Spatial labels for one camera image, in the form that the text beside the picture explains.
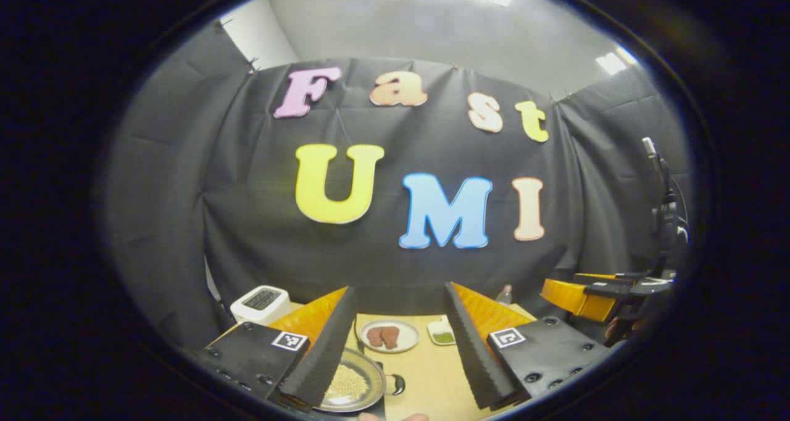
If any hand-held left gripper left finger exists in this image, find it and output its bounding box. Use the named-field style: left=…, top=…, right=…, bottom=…
left=197, top=286, right=359, bottom=413

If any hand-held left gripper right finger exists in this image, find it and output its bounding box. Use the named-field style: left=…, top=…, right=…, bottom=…
left=444, top=281, right=612, bottom=411

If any stainless steel pot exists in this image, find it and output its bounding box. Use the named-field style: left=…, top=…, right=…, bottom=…
left=314, top=346, right=407, bottom=414

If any pile of yellow soybeans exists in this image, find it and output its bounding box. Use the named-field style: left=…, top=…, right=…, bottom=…
left=325, top=364, right=370, bottom=401

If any white divided dish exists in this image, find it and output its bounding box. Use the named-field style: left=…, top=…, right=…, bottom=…
left=426, top=318, right=457, bottom=347

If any white oval plate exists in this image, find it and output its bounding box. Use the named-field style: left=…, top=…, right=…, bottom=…
left=359, top=319, right=420, bottom=354

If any white toaster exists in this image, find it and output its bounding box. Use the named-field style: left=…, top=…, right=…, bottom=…
left=230, top=285, right=292, bottom=327

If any small ceiling light panel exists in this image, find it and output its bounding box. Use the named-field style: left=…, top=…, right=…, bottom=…
left=595, top=46, right=638, bottom=77

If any black camera stand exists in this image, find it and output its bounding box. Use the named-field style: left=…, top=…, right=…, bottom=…
left=641, top=136, right=691, bottom=274

